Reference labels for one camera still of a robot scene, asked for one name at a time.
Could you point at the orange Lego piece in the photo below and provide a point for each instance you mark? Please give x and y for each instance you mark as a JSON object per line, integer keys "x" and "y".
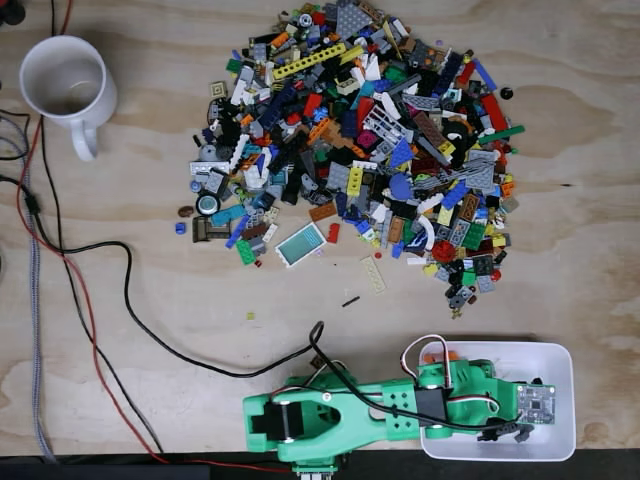
{"x": 440, "y": 358}

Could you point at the white plastic bin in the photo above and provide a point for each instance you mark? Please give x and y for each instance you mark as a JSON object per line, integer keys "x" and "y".
{"x": 564, "y": 400}

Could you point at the red Lego gear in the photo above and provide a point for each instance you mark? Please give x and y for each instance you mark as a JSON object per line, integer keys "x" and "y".
{"x": 443, "y": 251}

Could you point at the black Lego pin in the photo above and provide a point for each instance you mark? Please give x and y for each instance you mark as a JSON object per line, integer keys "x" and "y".
{"x": 351, "y": 301}

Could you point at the tan long Lego plate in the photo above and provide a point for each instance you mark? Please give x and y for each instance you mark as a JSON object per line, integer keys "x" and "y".
{"x": 373, "y": 275}

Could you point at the white curved Lego piece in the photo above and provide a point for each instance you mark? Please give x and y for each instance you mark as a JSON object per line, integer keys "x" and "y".
{"x": 429, "y": 232}

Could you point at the red Lego brick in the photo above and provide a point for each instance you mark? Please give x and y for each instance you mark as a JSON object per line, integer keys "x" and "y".
{"x": 333, "y": 233}

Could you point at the blue half round Lego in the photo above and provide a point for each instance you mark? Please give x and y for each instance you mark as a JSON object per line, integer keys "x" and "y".
{"x": 401, "y": 186}

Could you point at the orange Lego brick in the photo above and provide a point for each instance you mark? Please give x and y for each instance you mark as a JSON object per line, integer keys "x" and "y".
{"x": 323, "y": 212}

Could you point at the yellow studded Lego brick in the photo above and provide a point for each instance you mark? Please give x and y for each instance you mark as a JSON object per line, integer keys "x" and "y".
{"x": 355, "y": 181}

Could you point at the blue Lego wedge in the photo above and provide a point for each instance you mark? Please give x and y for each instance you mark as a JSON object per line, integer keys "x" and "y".
{"x": 402, "y": 157}

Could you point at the white narrow Lego brick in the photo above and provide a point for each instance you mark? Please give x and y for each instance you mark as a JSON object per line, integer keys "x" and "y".
{"x": 270, "y": 233}

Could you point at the grey Technic Lego brick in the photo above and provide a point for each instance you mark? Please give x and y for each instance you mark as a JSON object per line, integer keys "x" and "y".
{"x": 256, "y": 245}

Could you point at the green long Lego plate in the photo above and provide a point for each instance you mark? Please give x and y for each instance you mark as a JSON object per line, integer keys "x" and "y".
{"x": 502, "y": 135}

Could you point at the tan Lego piece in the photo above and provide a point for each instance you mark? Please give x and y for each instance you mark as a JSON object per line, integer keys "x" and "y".
{"x": 272, "y": 215}

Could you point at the brown Lego brick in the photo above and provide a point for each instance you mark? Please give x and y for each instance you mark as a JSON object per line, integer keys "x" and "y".
{"x": 256, "y": 231}

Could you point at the blue narrow Lego plate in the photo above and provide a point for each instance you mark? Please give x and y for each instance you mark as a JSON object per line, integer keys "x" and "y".
{"x": 236, "y": 232}

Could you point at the white Lego lattice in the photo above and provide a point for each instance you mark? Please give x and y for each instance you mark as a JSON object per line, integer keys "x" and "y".
{"x": 385, "y": 122}

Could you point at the azure long Lego piece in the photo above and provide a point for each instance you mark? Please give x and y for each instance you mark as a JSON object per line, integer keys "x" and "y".
{"x": 227, "y": 215}

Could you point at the black round Lego piece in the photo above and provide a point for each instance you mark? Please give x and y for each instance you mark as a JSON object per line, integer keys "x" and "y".
{"x": 507, "y": 93}

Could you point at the small blue round Lego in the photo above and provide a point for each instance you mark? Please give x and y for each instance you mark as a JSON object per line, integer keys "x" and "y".
{"x": 180, "y": 228}

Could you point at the brown round Lego piece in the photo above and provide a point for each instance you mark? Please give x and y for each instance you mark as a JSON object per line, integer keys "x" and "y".
{"x": 186, "y": 210}

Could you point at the grey Lego cone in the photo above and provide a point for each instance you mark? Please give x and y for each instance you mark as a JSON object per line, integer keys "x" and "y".
{"x": 208, "y": 152}

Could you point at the grey Lego wedge plate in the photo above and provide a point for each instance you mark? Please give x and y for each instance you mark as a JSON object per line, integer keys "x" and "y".
{"x": 354, "y": 17}

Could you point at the black wheel with blue hub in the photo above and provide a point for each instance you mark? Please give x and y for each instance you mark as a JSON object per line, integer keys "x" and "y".
{"x": 207, "y": 203}

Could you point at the light grey long plate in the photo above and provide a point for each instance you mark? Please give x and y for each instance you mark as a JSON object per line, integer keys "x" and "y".
{"x": 209, "y": 167}

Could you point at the yellow Technic beam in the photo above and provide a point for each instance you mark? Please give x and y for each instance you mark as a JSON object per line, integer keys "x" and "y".
{"x": 310, "y": 61}

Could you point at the tan printed square tile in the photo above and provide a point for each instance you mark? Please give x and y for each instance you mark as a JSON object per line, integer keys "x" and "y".
{"x": 218, "y": 89}

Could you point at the white ceramic mug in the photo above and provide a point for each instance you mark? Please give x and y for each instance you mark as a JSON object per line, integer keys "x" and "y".
{"x": 100, "y": 107}

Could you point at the bare camera circuit board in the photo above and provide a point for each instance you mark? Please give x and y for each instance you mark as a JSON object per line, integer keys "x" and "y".
{"x": 536, "y": 405}

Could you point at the white window frame teal glass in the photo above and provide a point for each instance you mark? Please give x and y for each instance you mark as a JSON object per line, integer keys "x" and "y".
{"x": 300, "y": 245}

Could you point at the dark brown Lego frame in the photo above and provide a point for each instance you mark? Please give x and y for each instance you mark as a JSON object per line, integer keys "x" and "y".
{"x": 210, "y": 231}

